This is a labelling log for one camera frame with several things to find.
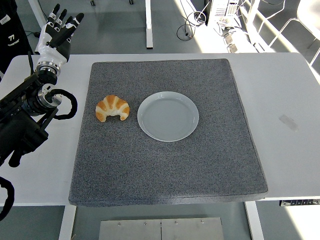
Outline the grey tape strip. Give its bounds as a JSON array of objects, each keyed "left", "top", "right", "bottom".
[{"left": 279, "top": 114, "right": 300, "bottom": 132}]

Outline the white metal rail frame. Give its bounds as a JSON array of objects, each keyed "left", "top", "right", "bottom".
[{"left": 237, "top": 0, "right": 311, "bottom": 54}]

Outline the person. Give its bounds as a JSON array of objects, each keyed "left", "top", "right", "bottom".
[{"left": 0, "top": 0, "right": 33, "bottom": 74}]

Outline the golden croissant bread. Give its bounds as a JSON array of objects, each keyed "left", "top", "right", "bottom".
[{"left": 95, "top": 94, "right": 131, "bottom": 123}]

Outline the grey felt mat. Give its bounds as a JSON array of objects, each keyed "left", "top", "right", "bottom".
[{"left": 68, "top": 58, "right": 269, "bottom": 208}]

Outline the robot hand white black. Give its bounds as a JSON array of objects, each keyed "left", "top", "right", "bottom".
[{"left": 34, "top": 3, "right": 85, "bottom": 67}]

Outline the black table height control panel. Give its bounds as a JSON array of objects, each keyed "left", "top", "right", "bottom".
[{"left": 279, "top": 198, "right": 320, "bottom": 208}]

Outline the white table leg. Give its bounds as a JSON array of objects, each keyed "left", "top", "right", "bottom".
[
  {"left": 244, "top": 200, "right": 265, "bottom": 240},
  {"left": 58, "top": 205, "right": 77, "bottom": 240}
]

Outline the grey metal plate with screws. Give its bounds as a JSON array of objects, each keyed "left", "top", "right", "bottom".
[{"left": 98, "top": 217, "right": 225, "bottom": 240}]

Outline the pale grey round plate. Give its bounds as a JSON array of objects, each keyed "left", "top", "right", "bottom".
[{"left": 136, "top": 91, "right": 200, "bottom": 143}]

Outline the white electronics box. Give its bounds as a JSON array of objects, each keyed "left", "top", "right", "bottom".
[{"left": 206, "top": 0, "right": 242, "bottom": 28}]

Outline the white chair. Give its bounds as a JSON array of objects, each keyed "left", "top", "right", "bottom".
[{"left": 268, "top": 0, "right": 320, "bottom": 69}]

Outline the black floor cable with adapter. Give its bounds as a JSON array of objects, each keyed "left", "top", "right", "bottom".
[{"left": 24, "top": 29, "right": 42, "bottom": 39}]

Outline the black floor cable loop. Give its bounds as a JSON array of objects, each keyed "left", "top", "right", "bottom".
[{"left": 176, "top": 9, "right": 209, "bottom": 40}]

